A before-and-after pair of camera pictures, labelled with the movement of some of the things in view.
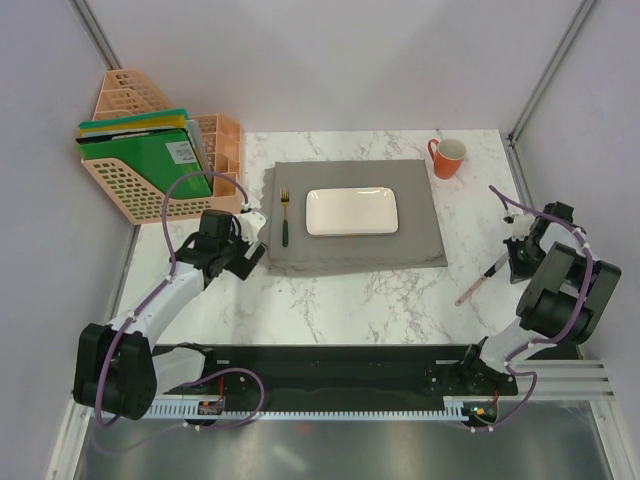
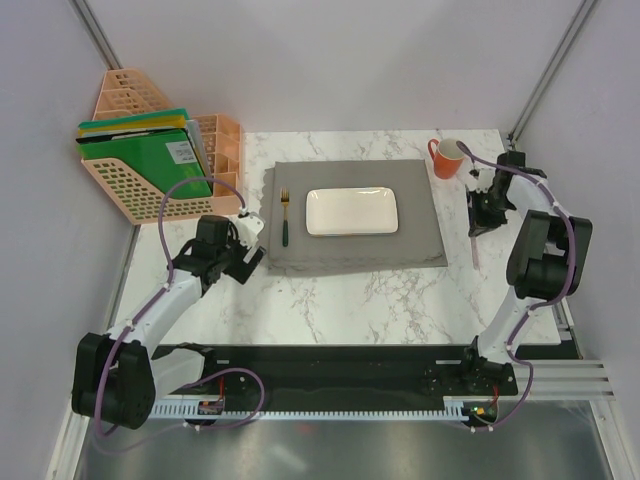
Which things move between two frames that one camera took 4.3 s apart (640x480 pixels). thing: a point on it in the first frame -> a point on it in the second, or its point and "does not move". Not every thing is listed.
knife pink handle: [490, 272] -> [475, 257]
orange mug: [448, 156] does not move
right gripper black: [518, 272] -> [482, 223]
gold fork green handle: [285, 198] does not move
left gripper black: [239, 266] does not move
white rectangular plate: [352, 212] does not move
